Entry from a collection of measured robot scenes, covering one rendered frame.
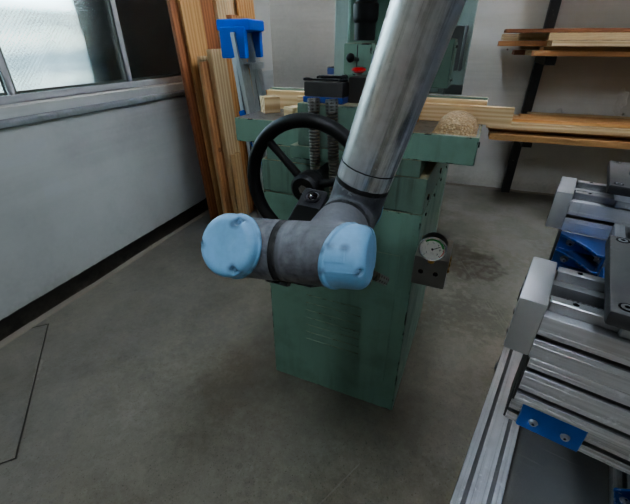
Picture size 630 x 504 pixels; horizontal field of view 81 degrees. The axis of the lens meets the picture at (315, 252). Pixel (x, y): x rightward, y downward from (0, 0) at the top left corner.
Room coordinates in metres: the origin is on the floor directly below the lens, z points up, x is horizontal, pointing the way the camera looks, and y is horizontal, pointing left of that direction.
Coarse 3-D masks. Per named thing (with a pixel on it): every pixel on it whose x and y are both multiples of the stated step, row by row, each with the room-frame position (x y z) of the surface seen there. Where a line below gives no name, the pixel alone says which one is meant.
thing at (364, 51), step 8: (344, 48) 1.02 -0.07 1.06; (352, 48) 1.01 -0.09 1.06; (360, 48) 1.00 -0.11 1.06; (368, 48) 0.99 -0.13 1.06; (344, 56) 1.02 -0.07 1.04; (360, 56) 1.00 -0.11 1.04; (368, 56) 0.99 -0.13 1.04; (344, 64) 1.01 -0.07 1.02; (352, 64) 1.01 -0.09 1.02; (360, 64) 1.00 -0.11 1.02; (368, 64) 0.99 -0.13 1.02; (344, 72) 1.01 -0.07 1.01; (352, 72) 1.01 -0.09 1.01
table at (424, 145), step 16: (256, 112) 1.09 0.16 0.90; (240, 128) 1.01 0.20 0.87; (256, 128) 0.99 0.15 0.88; (416, 128) 0.87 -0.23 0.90; (432, 128) 0.87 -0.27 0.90; (480, 128) 0.87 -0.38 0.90; (288, 144) 0.95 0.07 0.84; (416, 144) 0.82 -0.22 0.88; (432, 144) 0.81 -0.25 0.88; (448, 144) 0.80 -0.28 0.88; (464, 144) 0.78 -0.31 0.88; (320, 160) 0.81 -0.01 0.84; (432, 160) 0.81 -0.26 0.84; (448, 160) 0.79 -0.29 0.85; (464, 160) 0.78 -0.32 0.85
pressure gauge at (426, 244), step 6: (426, 234) 0.76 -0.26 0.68; (432, 234) 0.75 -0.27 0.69; (438, 234) 0.75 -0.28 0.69; (426, 240) 0.74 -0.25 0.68; (432, 240) 0.74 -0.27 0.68; (438, 240) 0.73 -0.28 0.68; (444, 240) 0.74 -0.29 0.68; (420, 246) 0.75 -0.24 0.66; (426, 246) 0.74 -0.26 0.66; (432, 246) 0.74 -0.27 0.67; (438, 246) 0.73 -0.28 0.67; (444, 246) 0.72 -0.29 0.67; (420, 252) 0.74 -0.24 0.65; (426, 252) 0.74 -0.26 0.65; (432, 252) 0.73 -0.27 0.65; (438, 252) 0.73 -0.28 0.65; (444, 252) 0.72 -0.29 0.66; (426, 258) 0.74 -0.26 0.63; (432, 258) 0.73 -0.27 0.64; (438, 258) 0.73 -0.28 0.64
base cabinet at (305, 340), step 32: (384, 224) 0.84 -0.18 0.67; (416, 224) 0.81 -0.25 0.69; (384, 256) 0.84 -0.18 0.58; (288, 288) 0.95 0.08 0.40; (320, 288) 0.91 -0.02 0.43; (384, 288) 0.83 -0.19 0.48; (416, 288) 0.95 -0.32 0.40; (288, 320) 0.96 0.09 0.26; (320, 320) 0.91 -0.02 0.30; (352, 320) 0.87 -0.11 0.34; (384, 320) 0.83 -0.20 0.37; (416, 320) 1.16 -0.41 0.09; (288, 352) 0.96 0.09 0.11; (320, 352) 0.91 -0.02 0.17; (352, 352) 0.86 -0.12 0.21; (384, 352) 0.83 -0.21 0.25; (320, 384) 0.91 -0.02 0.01; (352, 384) 0.87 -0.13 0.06; (384, 384) 0.82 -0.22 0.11
